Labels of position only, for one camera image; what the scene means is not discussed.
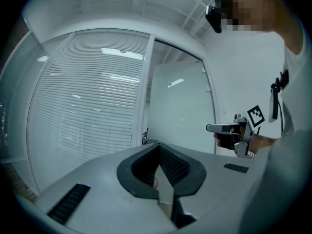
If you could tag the white door frame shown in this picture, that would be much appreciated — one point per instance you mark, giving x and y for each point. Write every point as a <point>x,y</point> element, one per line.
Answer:
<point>175,64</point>

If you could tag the white window blinds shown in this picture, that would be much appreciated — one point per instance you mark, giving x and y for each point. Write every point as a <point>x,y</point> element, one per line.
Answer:
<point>87,101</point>

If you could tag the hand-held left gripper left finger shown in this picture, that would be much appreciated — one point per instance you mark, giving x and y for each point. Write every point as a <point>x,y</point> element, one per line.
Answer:
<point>102,179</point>

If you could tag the glass partition panel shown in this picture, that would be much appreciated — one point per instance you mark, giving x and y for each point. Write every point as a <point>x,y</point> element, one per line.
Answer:
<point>18,99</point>

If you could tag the person's head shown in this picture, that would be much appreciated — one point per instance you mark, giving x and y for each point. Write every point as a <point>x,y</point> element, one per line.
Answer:
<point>253,11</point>

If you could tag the frosted glass door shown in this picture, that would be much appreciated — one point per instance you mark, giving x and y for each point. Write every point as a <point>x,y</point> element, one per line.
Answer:
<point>181,106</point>

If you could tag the person's white shirt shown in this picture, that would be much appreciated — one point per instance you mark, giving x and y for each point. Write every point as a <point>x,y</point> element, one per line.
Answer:
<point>297,106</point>

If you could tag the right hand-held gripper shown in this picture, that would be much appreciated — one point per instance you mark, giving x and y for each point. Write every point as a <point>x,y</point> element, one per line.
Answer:
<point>253,121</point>

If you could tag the person's right forearm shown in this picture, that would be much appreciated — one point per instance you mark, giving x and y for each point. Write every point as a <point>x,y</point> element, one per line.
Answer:
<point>264,142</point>

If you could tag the person's right hand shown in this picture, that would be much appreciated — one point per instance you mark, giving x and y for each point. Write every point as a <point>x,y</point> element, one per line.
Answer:
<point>217,140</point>

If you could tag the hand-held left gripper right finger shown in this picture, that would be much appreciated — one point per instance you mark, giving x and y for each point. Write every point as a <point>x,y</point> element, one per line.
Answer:
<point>195,177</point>

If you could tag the black head-worn camera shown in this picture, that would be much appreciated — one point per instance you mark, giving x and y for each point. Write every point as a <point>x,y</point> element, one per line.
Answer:
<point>214,16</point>

